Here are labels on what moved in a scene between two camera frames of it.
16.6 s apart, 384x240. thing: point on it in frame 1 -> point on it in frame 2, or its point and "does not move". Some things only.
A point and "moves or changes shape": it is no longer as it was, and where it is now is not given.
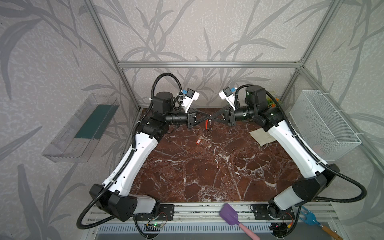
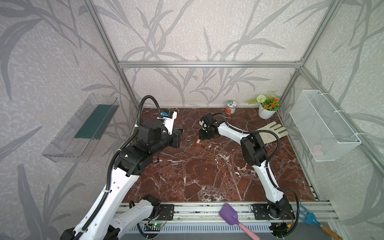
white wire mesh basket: [320, 126] does not move
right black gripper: [232, 116] -> [205, 130]
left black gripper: [191, 119] -> [176, 138]
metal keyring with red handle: [208, 125] moves or changes shape
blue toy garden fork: [310, 219] does not move
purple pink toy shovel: [230, 216] does not move
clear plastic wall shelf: [76, 138] does not move
